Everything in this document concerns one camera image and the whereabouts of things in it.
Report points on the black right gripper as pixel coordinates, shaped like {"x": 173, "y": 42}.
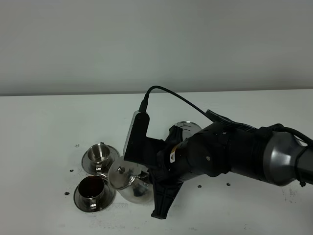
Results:
{"x": 169, "y": 167}

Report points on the stainless steel teapot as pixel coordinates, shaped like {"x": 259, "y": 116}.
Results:
{"x": 132, "y": 180}

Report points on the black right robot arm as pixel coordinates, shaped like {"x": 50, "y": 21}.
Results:
{"x": 277, "y": 155}

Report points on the near stainless steel saucer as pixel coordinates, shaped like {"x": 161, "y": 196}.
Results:
{"x": 105, "y": 200}

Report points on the stainless steel saucer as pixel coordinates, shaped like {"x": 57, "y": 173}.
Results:
{"x": 114, "y": 155}
{"x": 105, "y": 200}

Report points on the far stainless steel teacup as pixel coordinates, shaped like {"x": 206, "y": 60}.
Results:
{"x": 98, "y": 157}

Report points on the stainless steel teacup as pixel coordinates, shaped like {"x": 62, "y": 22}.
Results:
{"x": 98, "y": 157}
{"x": 90, "y": 190}

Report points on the far stainless steel saucer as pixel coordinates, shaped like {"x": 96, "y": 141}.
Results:
{"x": 114, "y": 155}

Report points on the near stainless steel teacup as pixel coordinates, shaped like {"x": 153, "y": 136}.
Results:
{"x": 90, "y": 190}

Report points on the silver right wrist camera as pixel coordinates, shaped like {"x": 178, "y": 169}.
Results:
{"x": 139, "y": 148}

